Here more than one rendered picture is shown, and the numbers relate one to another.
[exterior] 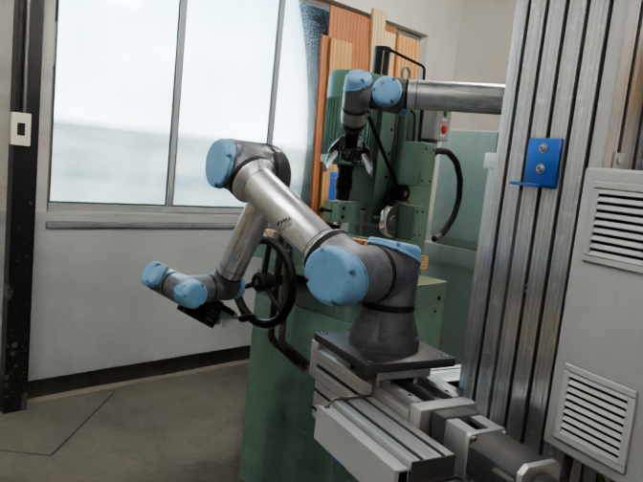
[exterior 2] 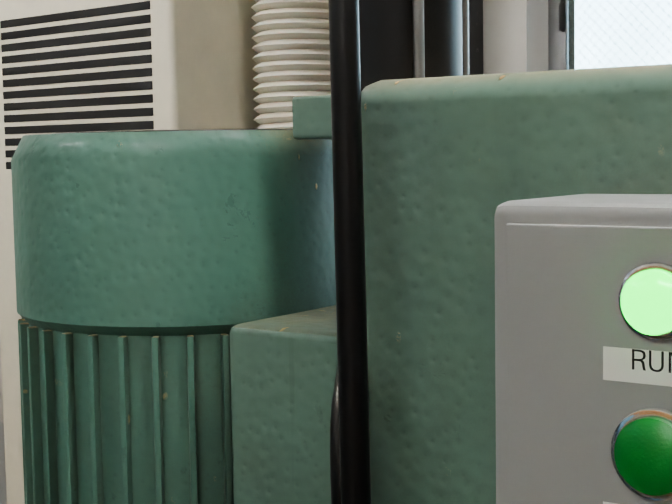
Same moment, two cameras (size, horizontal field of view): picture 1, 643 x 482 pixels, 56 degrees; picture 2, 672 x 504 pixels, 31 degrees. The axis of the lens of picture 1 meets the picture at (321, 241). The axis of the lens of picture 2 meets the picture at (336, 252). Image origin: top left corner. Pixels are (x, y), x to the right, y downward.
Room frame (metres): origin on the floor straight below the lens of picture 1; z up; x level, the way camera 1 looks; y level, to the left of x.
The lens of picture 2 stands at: (2.12, -0.70, 1.50)
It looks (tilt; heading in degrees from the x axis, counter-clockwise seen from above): 5 degrees down; 84
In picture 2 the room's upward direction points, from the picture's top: 1 degrees counter-clockwise
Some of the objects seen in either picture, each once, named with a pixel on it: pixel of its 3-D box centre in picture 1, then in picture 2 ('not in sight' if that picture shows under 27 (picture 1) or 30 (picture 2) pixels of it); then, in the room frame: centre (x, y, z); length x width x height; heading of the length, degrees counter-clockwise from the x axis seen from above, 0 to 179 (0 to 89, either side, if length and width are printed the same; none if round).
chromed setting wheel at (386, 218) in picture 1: (390, 220); not in sight; (2.12, -0.24, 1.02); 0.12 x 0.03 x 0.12; 139
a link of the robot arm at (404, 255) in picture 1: (389, 269); not in sight; (1.27, -0.15, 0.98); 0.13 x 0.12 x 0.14; 137
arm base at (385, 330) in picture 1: (385, 321); not in sight; (1.28, -0.16, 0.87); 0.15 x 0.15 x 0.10
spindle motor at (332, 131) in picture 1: (350, 120); (193, 427); (2.11, -0.06, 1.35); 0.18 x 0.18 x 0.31
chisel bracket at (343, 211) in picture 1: (344, 213); not in sight; (2.12, -0.07, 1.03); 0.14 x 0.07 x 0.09; 139
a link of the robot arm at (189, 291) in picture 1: (189, 290); not in sight; (1.58, 0.33, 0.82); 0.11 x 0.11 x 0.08; 47
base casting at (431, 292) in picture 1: (354, 286); not in sight; (2.20, -0.14, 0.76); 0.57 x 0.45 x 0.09; 139
